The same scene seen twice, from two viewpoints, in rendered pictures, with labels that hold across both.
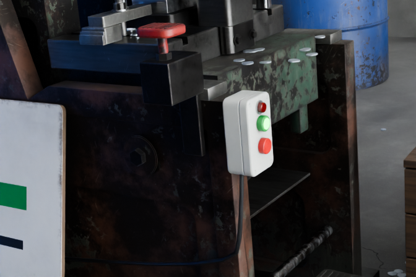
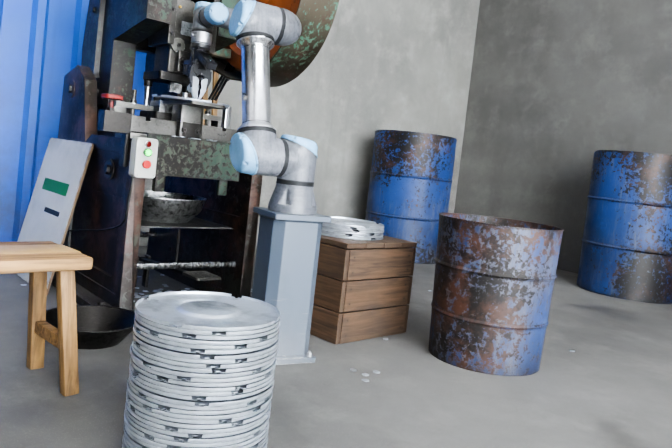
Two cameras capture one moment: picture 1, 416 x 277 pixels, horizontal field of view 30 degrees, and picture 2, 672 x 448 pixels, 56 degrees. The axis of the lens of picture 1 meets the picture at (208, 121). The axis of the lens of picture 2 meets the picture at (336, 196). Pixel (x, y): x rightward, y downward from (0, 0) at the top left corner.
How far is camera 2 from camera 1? 1.41 m
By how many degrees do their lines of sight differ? 19
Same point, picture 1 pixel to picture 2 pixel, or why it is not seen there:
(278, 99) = (199, 166)
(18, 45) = (91, 115)
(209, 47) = (167, 129)
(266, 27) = (219, 136)
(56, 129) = (86, 155)
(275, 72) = (199, 151)
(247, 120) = (136, 146)
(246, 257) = (134, 227)
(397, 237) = not seen: hidden behind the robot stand
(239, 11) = (190, 116)
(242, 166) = (132, 171)
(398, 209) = not seen: hidden behind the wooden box
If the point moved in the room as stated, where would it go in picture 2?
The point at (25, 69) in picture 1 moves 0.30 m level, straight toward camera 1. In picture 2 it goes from (90, 127) to (55, 122)
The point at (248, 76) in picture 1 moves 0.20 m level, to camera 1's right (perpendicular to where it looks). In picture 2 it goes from (174, 144) to (225, 149)
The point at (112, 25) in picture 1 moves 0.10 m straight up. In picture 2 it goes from (121, 106) to (124, 80)
